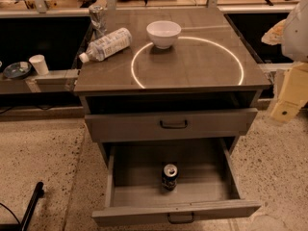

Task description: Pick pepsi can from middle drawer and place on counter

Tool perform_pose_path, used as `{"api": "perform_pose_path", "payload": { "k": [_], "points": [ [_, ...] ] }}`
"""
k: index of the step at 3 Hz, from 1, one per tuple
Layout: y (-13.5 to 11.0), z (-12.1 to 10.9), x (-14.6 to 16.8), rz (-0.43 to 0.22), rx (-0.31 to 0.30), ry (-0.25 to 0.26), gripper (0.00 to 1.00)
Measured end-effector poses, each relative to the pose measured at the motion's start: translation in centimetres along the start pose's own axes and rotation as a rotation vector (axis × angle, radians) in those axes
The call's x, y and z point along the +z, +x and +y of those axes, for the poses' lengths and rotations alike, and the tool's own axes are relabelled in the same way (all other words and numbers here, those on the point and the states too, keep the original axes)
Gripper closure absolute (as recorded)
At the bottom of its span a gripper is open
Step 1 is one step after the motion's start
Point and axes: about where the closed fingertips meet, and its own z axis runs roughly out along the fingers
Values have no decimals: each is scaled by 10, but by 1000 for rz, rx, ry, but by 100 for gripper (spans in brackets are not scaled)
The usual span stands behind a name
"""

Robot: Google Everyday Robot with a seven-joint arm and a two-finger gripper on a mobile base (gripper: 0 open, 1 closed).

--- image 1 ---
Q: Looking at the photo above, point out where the grey top drawer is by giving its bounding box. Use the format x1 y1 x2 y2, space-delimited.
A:
85 108 257 142

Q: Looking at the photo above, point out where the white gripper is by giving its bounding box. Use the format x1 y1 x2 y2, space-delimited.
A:
261 0 308 123

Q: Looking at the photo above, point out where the black drawer handle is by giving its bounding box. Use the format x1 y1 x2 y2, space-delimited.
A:
167 213 195 224
160 119 189 129

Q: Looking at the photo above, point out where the dark round dish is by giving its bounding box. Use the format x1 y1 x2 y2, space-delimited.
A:
3 62 32 79

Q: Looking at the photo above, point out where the white ceramic bowl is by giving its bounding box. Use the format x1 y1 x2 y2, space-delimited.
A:
146 20 182 49

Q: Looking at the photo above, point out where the white paper cup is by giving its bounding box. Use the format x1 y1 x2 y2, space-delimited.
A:
29 55 49 75

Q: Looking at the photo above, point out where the crumpled silver can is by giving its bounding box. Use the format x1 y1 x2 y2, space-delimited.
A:
89 4 106 39

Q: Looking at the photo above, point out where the black bar on floor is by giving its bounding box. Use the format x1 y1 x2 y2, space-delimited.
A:
0 181 45 231

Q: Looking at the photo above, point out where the black top drawer handle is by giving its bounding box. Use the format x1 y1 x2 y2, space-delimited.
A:
160 119 189 129

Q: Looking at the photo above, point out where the black middle drawer handle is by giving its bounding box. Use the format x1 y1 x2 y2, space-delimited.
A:
167 213 195 224

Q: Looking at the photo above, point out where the clear plastic water bottle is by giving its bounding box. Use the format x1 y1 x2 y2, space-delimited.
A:
79 28 132 63

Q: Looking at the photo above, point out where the dark pepsi can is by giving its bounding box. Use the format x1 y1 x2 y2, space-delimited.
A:
162 164 178 191

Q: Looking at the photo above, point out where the grey drawer cabinet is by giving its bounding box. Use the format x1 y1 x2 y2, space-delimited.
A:
74 8 270 156

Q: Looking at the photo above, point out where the grey open middle drawer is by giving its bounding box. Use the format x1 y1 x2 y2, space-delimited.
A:
92 139 261 227

